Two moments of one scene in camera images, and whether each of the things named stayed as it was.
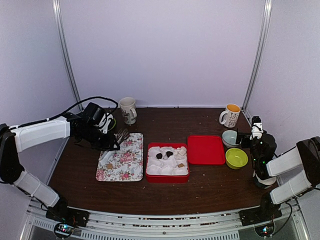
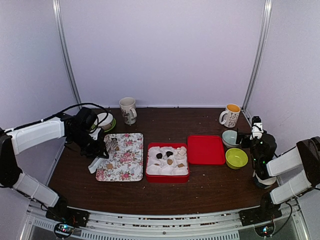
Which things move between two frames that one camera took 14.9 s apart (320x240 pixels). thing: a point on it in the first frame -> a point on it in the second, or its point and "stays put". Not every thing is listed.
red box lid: x=205 y=150 stays put
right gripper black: x=239 y=137 stays put
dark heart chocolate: x=169 y=153 stays put
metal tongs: x=122 y=134 -> x=98 y=161
